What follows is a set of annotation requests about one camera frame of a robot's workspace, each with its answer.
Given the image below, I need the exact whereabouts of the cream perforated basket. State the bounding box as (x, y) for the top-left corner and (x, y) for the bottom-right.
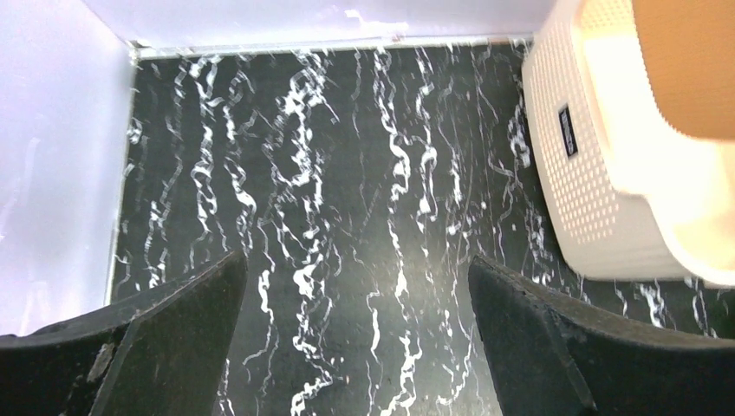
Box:
(522, 1), (734, 288)

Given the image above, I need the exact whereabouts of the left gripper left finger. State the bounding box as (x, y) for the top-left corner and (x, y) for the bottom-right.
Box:
(1, 251), (248, 415)

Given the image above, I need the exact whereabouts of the orange mesh basket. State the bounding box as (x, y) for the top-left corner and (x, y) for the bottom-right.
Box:
(632, 0), (734, 143)

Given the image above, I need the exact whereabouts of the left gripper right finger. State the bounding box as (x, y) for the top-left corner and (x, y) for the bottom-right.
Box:
(468, 257), (734, 415)

